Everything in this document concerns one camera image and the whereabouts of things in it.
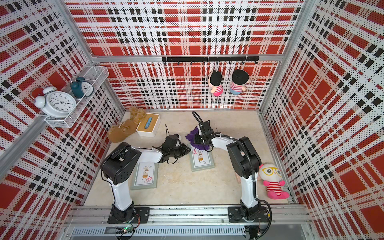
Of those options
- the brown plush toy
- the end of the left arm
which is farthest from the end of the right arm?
the brown plush toy

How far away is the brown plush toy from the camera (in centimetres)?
99

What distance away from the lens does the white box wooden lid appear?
3.42ft

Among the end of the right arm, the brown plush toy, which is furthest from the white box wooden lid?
the end of the right arm

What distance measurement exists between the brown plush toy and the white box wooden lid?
0.02m
